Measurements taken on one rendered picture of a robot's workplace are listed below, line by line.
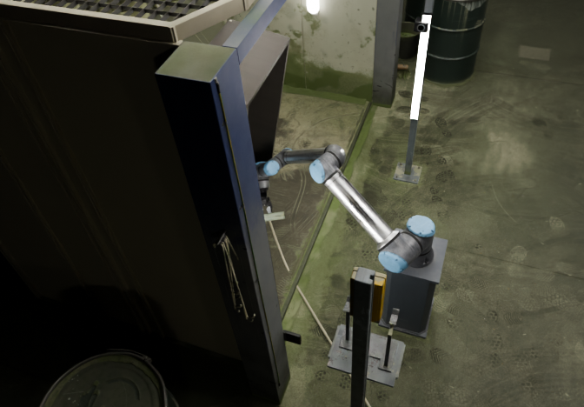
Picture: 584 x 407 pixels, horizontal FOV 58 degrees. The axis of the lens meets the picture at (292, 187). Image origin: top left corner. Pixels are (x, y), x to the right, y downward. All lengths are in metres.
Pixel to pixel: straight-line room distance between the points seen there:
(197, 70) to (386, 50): 3.29
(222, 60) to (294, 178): 2.82
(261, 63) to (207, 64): 1.17
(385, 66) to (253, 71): 2.31
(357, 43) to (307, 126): 0.84
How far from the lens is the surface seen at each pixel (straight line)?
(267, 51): 2.80
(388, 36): 4.65
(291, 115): 4.93
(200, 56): 1.62
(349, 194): 2.80
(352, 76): 4.95
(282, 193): 4.22
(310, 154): 3.09
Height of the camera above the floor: 3.13
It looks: 47 degrees down
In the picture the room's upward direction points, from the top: 6 degrees counter-clockwise
